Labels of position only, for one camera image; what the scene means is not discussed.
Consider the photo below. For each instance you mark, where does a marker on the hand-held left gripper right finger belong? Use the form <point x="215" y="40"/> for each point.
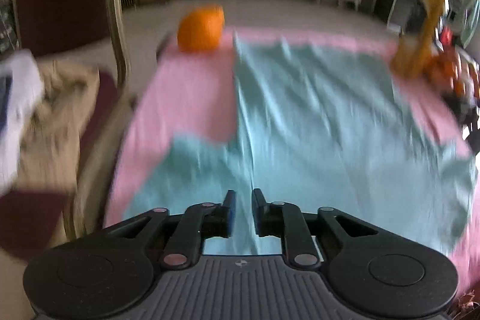
<point x="258" y="211"/>

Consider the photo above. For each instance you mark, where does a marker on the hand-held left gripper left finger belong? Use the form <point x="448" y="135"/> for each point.
<point x="228" y="213"/>

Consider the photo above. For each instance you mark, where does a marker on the light teal shirt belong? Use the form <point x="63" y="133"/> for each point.
<point x="307" y="117"/>

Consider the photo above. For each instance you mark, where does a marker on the pink printed blanket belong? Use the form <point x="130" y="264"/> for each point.
<point x="187" y="91"/>

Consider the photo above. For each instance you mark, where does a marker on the large knobbed orange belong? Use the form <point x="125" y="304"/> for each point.
<point x="200" y="29"/>

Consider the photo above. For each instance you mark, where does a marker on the beige garment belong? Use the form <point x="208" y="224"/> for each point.
<point x="56" y="125"/>

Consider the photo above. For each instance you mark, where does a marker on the red patterned rug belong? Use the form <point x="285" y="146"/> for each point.
<point x="467" y="305"/>

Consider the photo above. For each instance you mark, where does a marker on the white printed garment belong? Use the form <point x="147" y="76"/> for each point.
<point x="18" y="98"/>

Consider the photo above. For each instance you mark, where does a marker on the black desk with drawers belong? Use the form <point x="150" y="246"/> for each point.
<point x="403" y="1"/>

